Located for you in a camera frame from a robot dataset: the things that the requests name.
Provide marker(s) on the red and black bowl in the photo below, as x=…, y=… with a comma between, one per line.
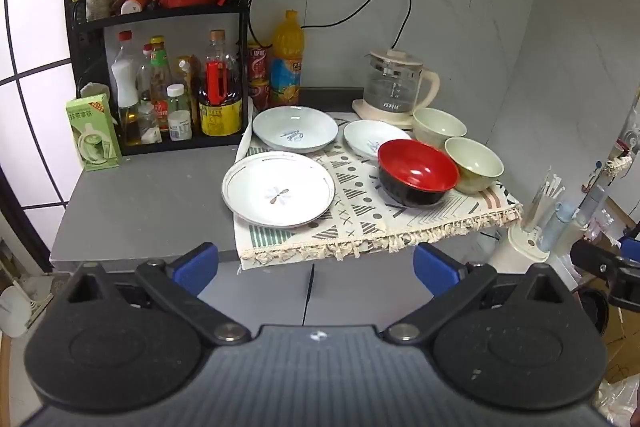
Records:
x=417, y=172

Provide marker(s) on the glass kettle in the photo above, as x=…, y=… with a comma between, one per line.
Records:
x=392, y=82

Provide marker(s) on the bundle of white straws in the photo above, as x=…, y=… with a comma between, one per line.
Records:
x=547, y=197

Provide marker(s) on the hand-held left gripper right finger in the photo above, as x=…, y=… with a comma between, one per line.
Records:
x=435, y=267

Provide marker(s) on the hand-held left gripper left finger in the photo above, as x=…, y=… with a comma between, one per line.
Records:
x=197, y=264

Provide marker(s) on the black shelf rack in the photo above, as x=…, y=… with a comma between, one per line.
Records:
x=90, y=37

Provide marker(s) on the white straw holder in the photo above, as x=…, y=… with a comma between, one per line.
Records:
x=525, y=247

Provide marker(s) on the amber sauce bottle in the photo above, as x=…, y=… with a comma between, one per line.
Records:
x=187, y=72

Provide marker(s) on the pale blue bottle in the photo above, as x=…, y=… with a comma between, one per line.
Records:
x=560, y=227

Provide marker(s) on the orange juice bottle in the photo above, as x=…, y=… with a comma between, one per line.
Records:
x=286, y=62

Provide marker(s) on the glass storage jar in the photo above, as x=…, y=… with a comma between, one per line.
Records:
x=97, y=2

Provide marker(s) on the small white plate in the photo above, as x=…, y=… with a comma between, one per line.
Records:
x=367, y=139

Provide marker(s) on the patterned tasselled cloth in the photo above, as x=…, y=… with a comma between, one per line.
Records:
x=360, y=217

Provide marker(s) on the pale green bowl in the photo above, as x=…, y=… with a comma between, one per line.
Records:
x=440, y=124
x=475, y=164

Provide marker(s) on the large white flower plate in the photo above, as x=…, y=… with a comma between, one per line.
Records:
x=280, y=192

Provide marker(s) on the green label sauce bottle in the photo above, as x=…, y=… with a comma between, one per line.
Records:
x=159, y=77

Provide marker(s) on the small glass jar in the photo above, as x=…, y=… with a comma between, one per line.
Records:
x=149, y=127

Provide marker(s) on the white plate blue print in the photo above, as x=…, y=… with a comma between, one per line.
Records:
x=295, y=129

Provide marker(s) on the green carton box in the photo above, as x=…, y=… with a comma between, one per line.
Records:
x=92, y=137

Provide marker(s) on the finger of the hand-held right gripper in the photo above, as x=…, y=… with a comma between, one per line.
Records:
x=631, y=241
x=597, y=259

